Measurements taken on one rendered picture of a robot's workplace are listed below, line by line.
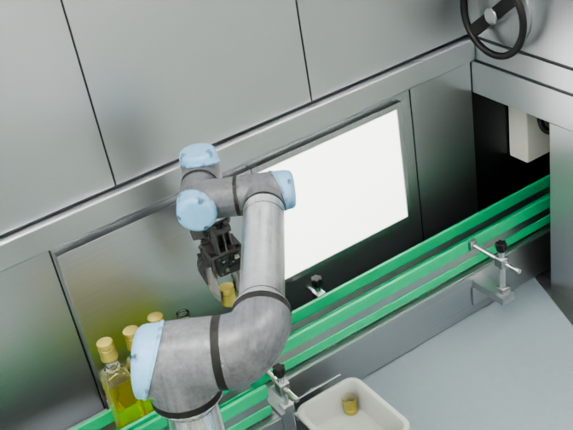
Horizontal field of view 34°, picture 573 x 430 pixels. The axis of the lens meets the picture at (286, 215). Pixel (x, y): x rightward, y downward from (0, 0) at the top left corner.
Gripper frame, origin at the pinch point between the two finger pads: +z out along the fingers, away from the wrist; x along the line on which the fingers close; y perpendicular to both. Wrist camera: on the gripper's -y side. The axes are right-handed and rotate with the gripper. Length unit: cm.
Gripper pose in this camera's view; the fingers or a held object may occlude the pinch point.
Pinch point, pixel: (227, 289)
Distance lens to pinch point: 201.4
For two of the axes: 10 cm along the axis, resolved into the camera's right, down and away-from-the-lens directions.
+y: 4.3, 4.2, -8.0
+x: 8.9, -3.5, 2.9
